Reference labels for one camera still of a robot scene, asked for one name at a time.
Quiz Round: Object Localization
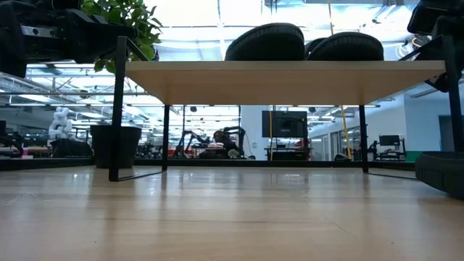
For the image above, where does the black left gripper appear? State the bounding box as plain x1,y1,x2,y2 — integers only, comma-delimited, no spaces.
0,0,139,79

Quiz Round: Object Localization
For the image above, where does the person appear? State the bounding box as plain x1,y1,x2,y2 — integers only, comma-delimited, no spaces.
212,129,236,160

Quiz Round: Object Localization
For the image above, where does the white robot figure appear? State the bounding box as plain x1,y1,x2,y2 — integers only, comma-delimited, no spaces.
47,107,74,141

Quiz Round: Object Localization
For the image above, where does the green potted plant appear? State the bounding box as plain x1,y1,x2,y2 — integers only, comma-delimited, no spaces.
81,0,163,170

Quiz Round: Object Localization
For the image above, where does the yellow hanging cable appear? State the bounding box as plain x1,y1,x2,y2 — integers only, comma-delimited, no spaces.
327,0,353,161

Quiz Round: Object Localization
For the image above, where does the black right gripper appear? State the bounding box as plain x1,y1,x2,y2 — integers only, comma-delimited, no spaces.
406,0,464,94

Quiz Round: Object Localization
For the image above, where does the small black desk monitor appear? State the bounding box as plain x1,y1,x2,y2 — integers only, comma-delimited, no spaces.
378,134,402,147

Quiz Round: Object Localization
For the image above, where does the black covered bundle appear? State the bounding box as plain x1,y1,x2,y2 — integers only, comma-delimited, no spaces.
50,138,94,159

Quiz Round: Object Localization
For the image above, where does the black wall monitor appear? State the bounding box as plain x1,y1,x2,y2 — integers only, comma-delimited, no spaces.
261,110,309,139

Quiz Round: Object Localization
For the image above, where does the black equipment cart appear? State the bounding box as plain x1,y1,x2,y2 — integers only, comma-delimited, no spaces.
263,137,313,162

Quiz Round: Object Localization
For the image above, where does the black rubber slide sandal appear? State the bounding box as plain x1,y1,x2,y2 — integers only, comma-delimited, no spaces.
414,151,464,201
304,31,385,62
224,22,306,62

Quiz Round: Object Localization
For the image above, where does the wooden shelf with black frame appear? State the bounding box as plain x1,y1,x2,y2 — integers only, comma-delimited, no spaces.
108,34,464,182

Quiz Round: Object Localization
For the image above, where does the black aluminium table frame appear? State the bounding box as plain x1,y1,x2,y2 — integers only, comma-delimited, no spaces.
0,156,418,174

